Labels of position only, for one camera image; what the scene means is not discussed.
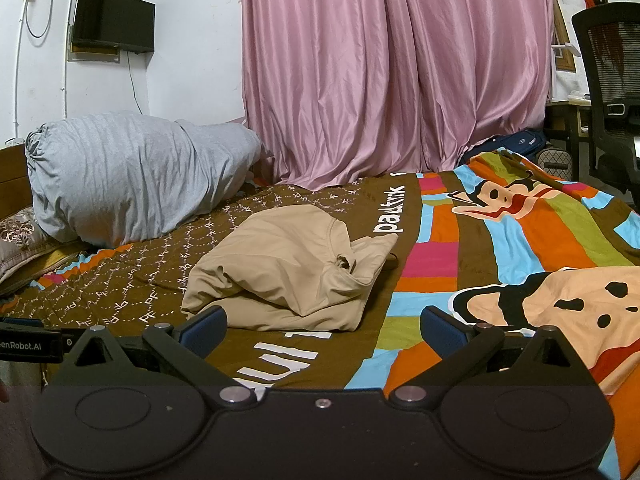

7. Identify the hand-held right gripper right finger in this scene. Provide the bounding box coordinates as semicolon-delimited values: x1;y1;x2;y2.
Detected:
387;306;587;407

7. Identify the person's grey clothing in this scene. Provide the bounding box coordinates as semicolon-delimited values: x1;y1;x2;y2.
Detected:
0;360;47;480

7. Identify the television cable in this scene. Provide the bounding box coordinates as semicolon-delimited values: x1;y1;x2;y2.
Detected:
126;52;143;113

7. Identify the grey bundled duvet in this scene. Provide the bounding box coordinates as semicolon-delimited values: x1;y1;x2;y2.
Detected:
25;114;264;249

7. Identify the grey bag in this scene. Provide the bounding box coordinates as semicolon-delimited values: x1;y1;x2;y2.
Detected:
537;144;574;179

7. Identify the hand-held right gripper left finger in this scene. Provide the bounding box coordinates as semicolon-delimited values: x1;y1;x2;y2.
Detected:
60;306;257;407

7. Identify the wooden picture frame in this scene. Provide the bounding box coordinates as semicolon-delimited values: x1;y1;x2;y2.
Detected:
551;0;576;77

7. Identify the black mesh office chair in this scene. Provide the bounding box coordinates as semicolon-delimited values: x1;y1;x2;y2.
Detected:
570;2;640;196

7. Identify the dark blue backpack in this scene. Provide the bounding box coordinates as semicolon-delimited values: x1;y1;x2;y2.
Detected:
462;130;547;163

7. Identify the wooden headboard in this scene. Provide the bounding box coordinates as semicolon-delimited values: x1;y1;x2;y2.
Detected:
0;144;34;222

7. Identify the beige hooded zip jacket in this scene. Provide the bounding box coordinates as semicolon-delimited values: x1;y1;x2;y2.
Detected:
181;205;399;332

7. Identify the brown colourful printed blanket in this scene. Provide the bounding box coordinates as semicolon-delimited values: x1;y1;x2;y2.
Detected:
0;149;640;480

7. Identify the patterned pillow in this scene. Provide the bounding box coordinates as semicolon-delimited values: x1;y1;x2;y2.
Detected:
0;206;81;286

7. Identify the black wall television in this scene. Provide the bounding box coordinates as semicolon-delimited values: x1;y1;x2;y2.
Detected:
70;0;156;56

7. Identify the pink curtain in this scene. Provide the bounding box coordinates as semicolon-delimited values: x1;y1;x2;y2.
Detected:
240;0;557;192

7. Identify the wooden desk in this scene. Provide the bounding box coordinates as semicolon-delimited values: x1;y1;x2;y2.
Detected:
544;94;597;181

